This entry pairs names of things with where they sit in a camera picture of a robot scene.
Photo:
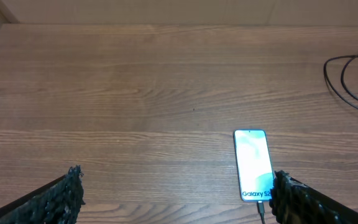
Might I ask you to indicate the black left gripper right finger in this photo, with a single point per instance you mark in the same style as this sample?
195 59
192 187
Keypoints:
296 203

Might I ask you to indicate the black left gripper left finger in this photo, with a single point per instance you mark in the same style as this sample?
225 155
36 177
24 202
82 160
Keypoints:
59 201

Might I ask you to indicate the brown cardboard box wall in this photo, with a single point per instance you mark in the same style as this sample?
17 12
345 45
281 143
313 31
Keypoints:
244 12

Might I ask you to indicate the blue Samsung Galaxy smartphone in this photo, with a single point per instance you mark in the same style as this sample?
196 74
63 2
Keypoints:
253 164

